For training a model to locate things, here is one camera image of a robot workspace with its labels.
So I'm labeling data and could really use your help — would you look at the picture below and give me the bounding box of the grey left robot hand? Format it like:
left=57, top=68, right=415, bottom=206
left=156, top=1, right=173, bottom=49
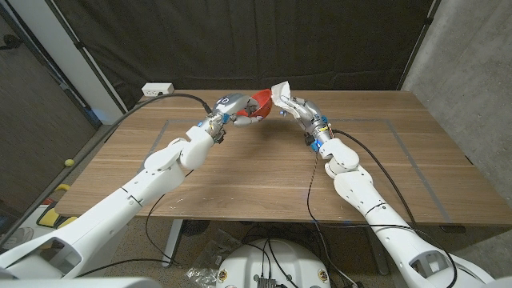
left=207, top=92, right=266, bottom=139

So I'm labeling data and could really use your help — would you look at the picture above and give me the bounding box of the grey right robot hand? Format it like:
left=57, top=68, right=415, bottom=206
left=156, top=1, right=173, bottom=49
left=279, top=95, right=335, bottom=146

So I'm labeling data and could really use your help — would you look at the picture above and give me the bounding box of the red bowl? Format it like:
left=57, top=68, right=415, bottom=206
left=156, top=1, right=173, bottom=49
left=236, top=88, right=274, bottom=118

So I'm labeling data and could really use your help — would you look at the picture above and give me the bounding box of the white cloth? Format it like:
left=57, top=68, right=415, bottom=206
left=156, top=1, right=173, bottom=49
left=270, top=81, right=293, bottom=111

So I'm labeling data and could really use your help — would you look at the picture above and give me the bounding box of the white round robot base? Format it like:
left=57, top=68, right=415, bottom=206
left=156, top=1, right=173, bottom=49
left=215, top=238, right=331, bottom=288

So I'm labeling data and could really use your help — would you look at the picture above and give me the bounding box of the black backdrop curtain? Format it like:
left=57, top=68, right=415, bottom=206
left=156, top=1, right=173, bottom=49
left=54, top=0, right=435, bottom=111

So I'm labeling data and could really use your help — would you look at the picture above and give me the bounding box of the white power strip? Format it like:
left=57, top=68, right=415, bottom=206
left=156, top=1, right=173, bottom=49
left=141, top=82, right=175, bottom=98

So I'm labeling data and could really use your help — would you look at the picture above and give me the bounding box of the grey tape outline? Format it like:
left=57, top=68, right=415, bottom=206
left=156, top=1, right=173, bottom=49
left=138, top=118, right=453, bottom=225

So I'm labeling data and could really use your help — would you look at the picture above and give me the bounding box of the black round fan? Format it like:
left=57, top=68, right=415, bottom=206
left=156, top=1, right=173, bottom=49
left=182, top=219, right=211, bottom=237

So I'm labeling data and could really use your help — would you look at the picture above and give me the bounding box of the white table leg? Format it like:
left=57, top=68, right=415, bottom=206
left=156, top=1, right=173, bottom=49
left=162, top=218, right=184, bottom=268

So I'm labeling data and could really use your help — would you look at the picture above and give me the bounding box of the clear plastic bag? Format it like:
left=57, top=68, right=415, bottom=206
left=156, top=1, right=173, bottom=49
left=184, top=230, right=241, bottom=287

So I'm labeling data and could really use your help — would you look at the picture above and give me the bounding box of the grey table leg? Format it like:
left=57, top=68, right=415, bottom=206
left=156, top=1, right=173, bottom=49
left=366, top=227, right=390, bottom=276

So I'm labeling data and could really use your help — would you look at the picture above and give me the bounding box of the yellow and black object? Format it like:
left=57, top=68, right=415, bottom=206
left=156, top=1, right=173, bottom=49
left=36, top=182, right=80, bottom=230

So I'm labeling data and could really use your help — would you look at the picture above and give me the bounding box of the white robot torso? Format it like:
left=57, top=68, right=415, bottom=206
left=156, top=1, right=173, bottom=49
left=0, top=276, right=163, bottom=288

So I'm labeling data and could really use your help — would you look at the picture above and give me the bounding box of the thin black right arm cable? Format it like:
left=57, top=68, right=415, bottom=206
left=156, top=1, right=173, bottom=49
left=306, top=151, right=417, bottom=241

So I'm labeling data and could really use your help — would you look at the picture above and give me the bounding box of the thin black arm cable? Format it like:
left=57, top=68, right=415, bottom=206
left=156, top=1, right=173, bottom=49
left=75, top=170, right=195, bottom=278
left=306, top=151, right=417, bottom=241

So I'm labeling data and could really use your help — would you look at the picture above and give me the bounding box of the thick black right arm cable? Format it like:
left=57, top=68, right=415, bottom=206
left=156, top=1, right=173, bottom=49
left=331, top=128, right=459, bottom=288

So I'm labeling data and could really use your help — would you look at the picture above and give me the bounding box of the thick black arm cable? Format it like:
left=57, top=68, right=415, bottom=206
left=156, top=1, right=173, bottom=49
left=331, top=128, right=459, bottom=288
left=0, top=93, right=213, bottom=245

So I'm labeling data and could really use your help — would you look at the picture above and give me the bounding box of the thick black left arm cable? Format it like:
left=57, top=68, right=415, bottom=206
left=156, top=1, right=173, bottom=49
left=0, top=93, right=213, bottom=245

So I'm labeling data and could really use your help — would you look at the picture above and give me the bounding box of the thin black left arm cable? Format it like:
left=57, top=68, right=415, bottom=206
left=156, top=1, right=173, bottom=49
left=75, top=170, right=195, bottom=278

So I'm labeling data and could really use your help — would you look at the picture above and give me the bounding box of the white door post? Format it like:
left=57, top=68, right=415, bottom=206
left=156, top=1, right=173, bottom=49
left=7, top=0, right=127, bottom=125

